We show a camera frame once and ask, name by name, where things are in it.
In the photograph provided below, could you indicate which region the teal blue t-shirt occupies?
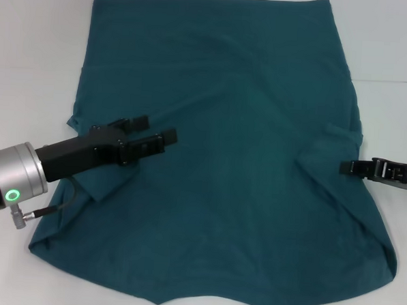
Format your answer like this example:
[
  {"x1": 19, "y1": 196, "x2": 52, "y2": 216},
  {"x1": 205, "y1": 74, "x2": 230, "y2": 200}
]
[{"x1": 25, "y1": 0, "x2": 407, "y2": 303}]

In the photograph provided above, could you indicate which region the dark left gripper cable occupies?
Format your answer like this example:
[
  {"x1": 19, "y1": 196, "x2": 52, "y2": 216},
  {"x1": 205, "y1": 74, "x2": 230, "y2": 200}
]
[{"x1": 10, "y1": 172, "x2": 79, "y2": 235}]

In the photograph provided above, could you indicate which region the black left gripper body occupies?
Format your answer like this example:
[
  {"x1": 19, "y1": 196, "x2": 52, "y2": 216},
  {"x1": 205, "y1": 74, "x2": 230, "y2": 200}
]
[{"x1": 33, "y1": 121, "x2": 127, "y2": 187}]

